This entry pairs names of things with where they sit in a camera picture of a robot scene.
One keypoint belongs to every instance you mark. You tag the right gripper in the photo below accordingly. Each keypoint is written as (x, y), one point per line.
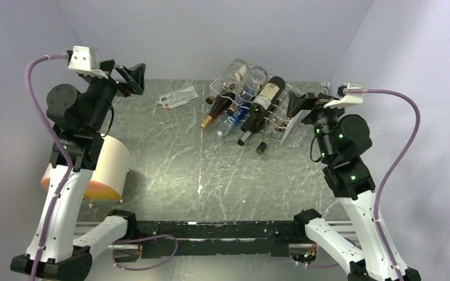
(307, 101)

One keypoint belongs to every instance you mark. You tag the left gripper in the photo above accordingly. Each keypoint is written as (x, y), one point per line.
(134, 76)

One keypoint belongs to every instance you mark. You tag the dark green wine bottle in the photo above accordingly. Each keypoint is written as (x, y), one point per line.
(259, 108)

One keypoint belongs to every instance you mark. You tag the clear bottle white label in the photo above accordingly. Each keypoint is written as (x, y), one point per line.
(229, 77)

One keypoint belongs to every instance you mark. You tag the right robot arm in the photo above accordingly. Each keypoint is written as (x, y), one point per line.
(342, 139)

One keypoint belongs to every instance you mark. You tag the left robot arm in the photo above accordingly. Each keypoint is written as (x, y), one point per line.
(74, 120)

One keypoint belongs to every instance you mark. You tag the brown label bottle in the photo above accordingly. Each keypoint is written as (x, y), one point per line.
(276, 125)

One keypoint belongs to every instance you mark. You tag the silver capped dark bottle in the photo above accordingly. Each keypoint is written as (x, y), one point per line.
(251, 126)

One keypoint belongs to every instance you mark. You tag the blue label water bottle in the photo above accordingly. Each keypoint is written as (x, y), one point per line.
(229, 122)

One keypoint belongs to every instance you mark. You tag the gold capped wine bottle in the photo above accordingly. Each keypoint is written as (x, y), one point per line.
(221, 104)

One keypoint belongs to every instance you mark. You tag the cream cylinder roll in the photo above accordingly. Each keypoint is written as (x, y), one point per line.
(109, 176)

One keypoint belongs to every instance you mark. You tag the white wire wine rack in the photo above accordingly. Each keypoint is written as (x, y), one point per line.
(282, 96)

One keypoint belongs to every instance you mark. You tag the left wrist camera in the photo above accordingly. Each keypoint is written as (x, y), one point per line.
(86, 61)

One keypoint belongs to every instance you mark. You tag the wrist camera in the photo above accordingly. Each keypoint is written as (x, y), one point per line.
(86, 61)
(349, 94)

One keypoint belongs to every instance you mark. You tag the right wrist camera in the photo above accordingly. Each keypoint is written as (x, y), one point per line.
(349, 94)

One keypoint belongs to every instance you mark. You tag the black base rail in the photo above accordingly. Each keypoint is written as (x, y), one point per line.
(274, 238)

